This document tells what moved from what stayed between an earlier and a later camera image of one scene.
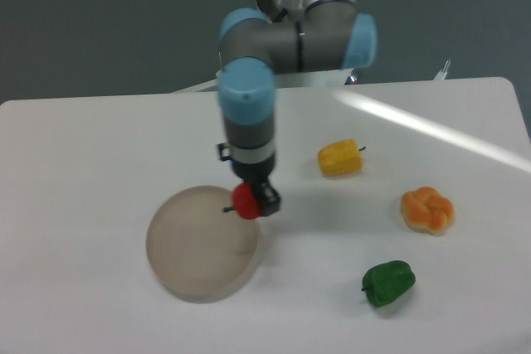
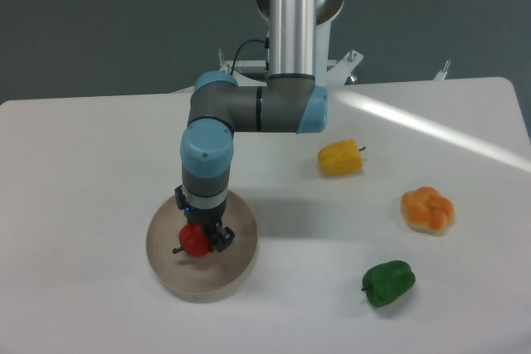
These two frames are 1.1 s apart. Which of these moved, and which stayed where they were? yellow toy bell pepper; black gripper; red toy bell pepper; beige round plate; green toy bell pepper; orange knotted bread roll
Moved: black gripper; red toy bell pepper
Stayed: beige round plate; yellow toy bell pepper; orange knotted bread roll; green toy bell pepper
